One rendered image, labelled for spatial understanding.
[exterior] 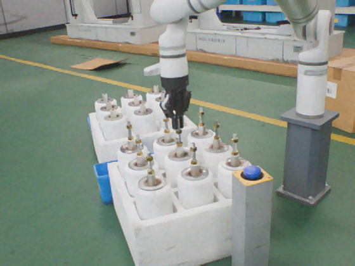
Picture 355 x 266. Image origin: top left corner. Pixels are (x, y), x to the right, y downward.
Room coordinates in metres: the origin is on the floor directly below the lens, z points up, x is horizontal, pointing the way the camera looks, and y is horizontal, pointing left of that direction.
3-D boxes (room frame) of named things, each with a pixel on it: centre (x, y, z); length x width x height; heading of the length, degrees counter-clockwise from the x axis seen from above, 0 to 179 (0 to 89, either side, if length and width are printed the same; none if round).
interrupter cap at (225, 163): (0.92, -0.16, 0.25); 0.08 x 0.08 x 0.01
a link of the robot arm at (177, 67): (1.01, 0.01, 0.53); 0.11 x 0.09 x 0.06; 55
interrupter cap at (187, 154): (1.00, -0.01, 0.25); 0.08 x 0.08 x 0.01
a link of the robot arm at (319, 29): (1.13, -0.45, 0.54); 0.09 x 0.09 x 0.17; 60
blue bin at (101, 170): (1.23, 0.15, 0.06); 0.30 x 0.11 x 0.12; 108
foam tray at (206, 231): (1.00, -0.01, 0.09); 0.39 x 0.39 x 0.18; 17
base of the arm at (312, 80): (1.13, -0.45, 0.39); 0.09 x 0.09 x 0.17; 43
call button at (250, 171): (0.74, -0.17, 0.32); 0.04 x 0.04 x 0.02
